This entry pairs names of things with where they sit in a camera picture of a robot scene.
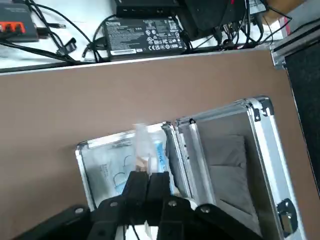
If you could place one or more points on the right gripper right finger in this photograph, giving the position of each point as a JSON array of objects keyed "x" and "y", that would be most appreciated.
[{"x": 180, "y": 215}]

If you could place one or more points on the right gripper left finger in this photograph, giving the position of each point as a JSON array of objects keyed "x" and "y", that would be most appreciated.
[{"x": 112, "y": 210}]

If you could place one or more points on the aluminium medical kit case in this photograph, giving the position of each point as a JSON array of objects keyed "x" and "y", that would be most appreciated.
[{"x": 225, "y": 162}]

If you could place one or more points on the translucent white medicine box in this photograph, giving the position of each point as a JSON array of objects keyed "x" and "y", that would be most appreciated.
[{"x": 143, "y": 145}]

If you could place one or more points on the black hub box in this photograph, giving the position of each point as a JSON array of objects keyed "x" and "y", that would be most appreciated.
[{"x": 147, "y": 7}]

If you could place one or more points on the blue face mask packet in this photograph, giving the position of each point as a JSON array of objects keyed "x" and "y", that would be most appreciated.
[{"x": 105, "y": 172}]

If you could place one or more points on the black side panel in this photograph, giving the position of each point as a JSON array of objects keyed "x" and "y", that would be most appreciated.
[{"x": 307, "y": 100}]

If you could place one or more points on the black labelled power adapter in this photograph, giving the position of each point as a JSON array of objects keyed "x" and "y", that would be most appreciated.
[{"x": 145, "y": 37}]

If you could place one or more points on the black device orange ports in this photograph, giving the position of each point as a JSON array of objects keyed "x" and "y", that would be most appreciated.
[{"x": 15, "y": 25}]

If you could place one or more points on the aluminium frame profile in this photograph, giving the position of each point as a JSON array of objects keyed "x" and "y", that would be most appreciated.
[{"x": 278, "y": 58}]

